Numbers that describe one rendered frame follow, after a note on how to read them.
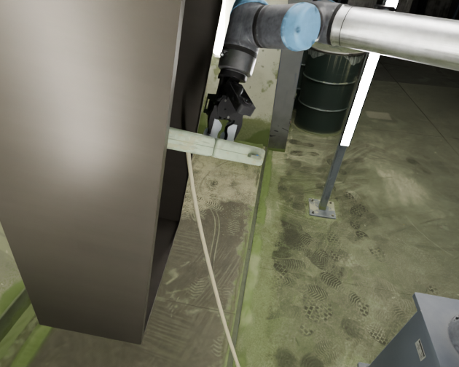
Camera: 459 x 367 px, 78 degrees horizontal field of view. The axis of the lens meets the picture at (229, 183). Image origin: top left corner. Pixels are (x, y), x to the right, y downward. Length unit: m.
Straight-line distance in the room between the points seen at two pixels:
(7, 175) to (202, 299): 1.25
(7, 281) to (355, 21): 1.80
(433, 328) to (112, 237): 1.00
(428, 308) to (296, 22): 0.99
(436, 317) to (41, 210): 1.19
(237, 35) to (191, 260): 1.41
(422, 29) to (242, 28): 0.37
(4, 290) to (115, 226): 1.22
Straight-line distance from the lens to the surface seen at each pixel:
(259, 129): 2.88
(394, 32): 0.75
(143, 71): 0.45
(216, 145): 0.70
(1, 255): 1.85
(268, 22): 0.71
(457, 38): 0.74
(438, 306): 1.26
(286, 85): 2.70
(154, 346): 1.63
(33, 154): 0.63
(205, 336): 1.62
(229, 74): 0.75
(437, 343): 1.17
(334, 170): 2.13
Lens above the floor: 1.53
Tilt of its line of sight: 38 degrees down
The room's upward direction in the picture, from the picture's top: 3 degrees clockwise
